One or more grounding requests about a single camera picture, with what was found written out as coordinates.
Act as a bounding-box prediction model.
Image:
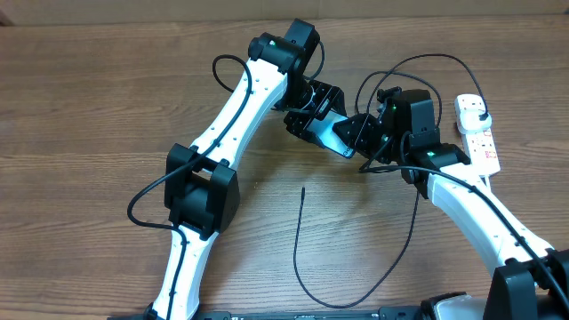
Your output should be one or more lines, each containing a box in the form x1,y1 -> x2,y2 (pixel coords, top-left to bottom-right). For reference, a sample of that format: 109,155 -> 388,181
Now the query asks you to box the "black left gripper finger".
332,88 -> 347,116
284,111 -> 325,148

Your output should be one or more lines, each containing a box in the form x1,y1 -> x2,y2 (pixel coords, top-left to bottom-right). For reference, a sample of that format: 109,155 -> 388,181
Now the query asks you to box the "Galaxy smartphone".
308,110 -> 355,159

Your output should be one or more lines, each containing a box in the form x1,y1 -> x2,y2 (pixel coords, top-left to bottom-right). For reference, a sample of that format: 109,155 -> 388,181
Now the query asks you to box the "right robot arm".
333,88 -> 568,319

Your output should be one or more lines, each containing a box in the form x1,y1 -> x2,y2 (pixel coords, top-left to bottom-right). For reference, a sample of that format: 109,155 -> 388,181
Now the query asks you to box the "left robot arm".
143,20 -> 353,319

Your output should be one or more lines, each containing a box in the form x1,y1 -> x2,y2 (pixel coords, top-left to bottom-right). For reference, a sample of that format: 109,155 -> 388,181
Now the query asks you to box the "white charger plug adapter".
457,109 -> 493,135

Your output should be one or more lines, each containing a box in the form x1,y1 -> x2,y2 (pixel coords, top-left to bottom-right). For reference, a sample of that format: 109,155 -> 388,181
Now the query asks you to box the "white power strip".
454,93 -> 501,180

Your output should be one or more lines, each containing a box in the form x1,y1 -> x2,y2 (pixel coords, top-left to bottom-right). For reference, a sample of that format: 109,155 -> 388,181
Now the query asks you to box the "black charger cable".
293,53 -> 490,309

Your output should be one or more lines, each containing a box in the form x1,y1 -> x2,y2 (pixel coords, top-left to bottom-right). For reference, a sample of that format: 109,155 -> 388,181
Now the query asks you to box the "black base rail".
194,306 -> 430,320

